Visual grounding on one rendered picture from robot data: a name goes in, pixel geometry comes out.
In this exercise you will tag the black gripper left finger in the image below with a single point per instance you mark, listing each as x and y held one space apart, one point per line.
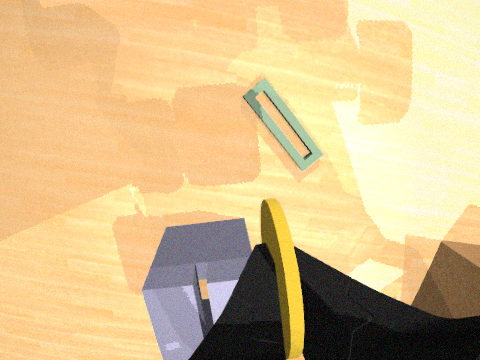
249 328

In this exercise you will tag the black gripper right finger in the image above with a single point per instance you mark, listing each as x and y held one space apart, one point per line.
347 320

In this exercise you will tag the gold coin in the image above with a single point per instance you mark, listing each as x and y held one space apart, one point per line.
274 232

